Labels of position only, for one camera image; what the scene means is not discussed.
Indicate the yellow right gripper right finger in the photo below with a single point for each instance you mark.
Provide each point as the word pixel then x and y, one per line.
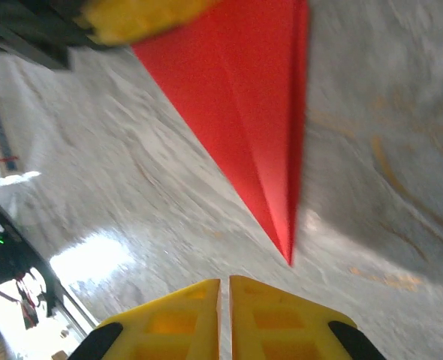
pixel 289 330

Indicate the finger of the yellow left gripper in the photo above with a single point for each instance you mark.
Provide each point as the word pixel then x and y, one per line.
pixel 139 17

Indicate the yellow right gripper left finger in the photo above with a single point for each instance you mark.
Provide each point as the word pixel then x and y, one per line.
pixel 169 330

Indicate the red cloth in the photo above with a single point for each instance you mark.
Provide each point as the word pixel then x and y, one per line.
pixel 244 93

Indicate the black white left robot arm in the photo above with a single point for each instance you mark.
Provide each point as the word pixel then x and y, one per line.
pixel 3 262

